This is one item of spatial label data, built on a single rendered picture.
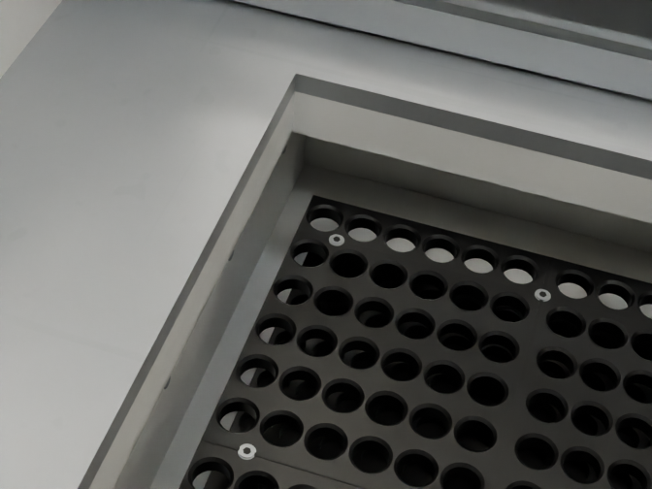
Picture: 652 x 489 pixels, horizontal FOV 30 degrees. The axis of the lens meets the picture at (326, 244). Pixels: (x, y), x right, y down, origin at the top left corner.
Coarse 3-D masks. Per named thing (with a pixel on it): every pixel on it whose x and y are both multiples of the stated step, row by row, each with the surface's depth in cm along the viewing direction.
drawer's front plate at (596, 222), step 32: (320, 160) 54; (352, 160) 54; (384, 160) 53; (448, 192) 53; (480, 192) 53; (512, 192) 52; (544, 224) 53; (576, 224) 52; (608, 224) 52; (640, 224) 51
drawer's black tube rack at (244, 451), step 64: (320, 256) 46; (384, 256) 42; (256, 320) 40; (320, 320) 40; (384, 320) 44; (448, 320) 40; (512, 320) 45; (576, 320) 41; (256, 384) 42; (320, 384) 38; (384, 384) 38; (448, 384) 43; (512, 384) 39; (576, 384) 39; (640, 384) 43; (256, 448) 37; (320, 448) 41; (384, 448) 37; (448, 448) 37; (512, 448) 37; (576, 448) 37; (640, 448) 38
